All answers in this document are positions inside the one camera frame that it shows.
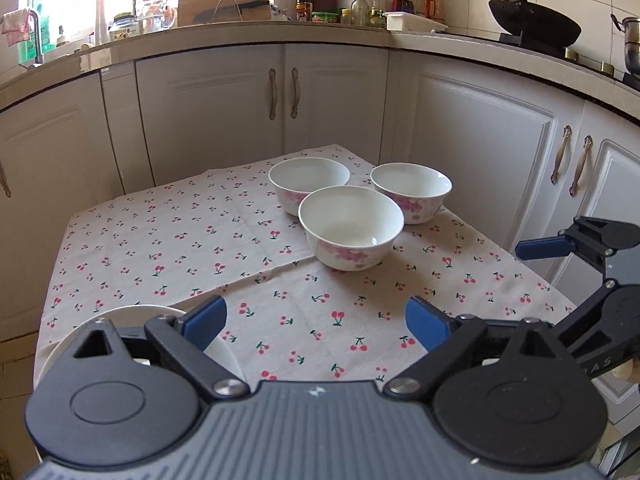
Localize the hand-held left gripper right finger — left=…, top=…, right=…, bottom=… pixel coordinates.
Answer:
left=382, top=296, right=576, bottom=401

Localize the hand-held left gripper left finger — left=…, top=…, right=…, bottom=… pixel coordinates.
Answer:
left=72, top=296, right=251, bottom=403

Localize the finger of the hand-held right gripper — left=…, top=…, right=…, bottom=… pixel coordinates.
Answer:
left=515, top=216, right=609, bottom=262
left=551, top=281, right=622, bottom=357

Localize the white fruit print plate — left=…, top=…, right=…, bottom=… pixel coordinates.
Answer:
left=38, top=303, right=246, bottom=396

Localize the white pink floral bowl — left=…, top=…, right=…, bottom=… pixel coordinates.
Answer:
left=370, top=162, right=453, bottom=225
left=268, top=156, right=351, bottom=217
left=298, top=185, right=405, bottom=272

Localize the cherry print tablecloth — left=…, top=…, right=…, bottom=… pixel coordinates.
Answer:
left=32, top=144, right=576, bottom=401

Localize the gas stove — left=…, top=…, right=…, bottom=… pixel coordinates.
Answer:
left=497, top=32, right=640, bottom=92

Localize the steel pot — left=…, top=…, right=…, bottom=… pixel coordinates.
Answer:
left=610, top=13, right=640, bottom=77

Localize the black wok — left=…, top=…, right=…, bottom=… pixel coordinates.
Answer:
left=488, top=0, right=582, bottom=52

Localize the white plastic tray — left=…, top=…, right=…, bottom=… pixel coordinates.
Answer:
left=383, top=10, right=449, bottom=34

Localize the beige kitchen counter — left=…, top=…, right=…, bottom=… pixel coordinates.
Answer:
left=0, top=19, right=640, bottom=126

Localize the floral label glass jar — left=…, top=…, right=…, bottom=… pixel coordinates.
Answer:
left=108, top=13, right=140, bottom=42

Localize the clear glass pitcher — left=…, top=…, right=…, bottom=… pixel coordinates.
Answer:
left=140, top=0, right=177, bottom=31

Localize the tall clear bottle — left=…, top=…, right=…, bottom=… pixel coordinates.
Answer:
left=94, top=0, right=109, bottom=44

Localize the metal sink faucet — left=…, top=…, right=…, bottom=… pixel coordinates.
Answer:
left=20, top=8, right=47, bottom=64

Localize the kitchen faucet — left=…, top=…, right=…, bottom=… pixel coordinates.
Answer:
left=20, top=1, right=52, bottom=59

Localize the pink dish cloth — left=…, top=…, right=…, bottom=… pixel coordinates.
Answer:
left=0, top=8, right=32, bottom=47

